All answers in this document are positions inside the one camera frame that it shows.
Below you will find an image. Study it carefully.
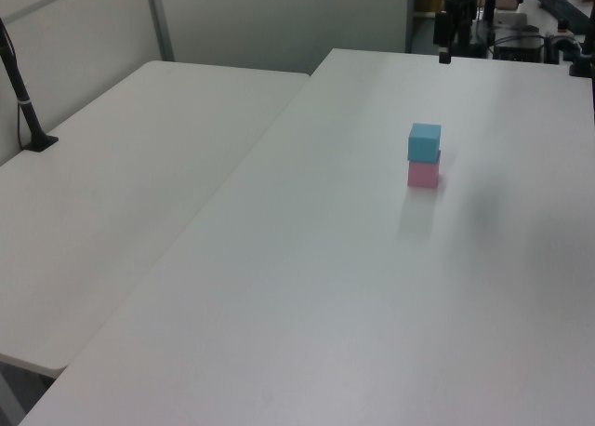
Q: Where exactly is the black keyboard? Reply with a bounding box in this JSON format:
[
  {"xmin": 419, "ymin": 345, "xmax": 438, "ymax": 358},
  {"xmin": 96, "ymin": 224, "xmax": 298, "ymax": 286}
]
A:
[{"xmin": 535, "ymin": 0, "xmax": 595, "ymax": 33}]

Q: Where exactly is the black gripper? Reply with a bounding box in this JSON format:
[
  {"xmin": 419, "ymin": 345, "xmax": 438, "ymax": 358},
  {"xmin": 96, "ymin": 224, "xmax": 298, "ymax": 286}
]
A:
[{"xmin": 432, "ymin": 9, "xmax": 476, "ymax": 65}]

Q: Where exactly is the white flat device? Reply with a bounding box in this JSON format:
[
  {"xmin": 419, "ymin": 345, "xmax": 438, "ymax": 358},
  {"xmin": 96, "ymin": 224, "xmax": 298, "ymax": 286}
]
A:
[{"xmin": 492, "ymin": 11, "xmax": 531, "ymax": 30}]

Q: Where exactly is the brown cardboard box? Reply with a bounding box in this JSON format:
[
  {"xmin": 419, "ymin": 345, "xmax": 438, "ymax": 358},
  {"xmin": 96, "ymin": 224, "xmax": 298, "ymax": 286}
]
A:
[{"xmin": 478, "ymin": 0, "xmax": 518, "ymax": 13}]

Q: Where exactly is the black cable on stand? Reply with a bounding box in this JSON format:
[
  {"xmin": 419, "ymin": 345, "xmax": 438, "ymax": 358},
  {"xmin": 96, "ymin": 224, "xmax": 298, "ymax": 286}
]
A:
[{"xmin": 0, "ymin": 20, "xmax": 33, "ymax": 151}]

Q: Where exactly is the black camera stand clamp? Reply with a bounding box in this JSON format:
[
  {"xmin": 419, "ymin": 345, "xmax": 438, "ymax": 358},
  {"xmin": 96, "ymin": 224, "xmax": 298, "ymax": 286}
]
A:
[{"xmin": 568, "ymin": 15, "xmax": 595, "ymax": 78}]

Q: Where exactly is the black electronics box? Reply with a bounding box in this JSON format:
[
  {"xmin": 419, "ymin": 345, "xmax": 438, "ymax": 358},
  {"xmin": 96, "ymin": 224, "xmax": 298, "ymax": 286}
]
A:
[{"xmin": 493, "ymin": 33, "xmax": 546, "ymax": 63}]

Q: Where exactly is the black camera stand pole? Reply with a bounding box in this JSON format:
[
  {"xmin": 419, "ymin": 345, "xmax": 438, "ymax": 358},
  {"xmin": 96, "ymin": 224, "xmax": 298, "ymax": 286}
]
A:
[{"xmin": 0, "ymin": 17, "xmax": 60, "ymax": 153}]

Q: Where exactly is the blue cube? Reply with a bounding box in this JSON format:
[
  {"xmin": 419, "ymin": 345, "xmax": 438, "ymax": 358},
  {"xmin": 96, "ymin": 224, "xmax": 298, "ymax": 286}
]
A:
[{"xmin": 406, "ymin": 122, "xmax": 443, "ymax": 163}]

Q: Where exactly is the pink cube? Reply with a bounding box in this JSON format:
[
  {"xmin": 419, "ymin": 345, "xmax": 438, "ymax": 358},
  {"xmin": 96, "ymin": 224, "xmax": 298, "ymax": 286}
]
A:
[{"xmin": 406, "ymin": 149, "xmax": 442, "ymax": 189}]

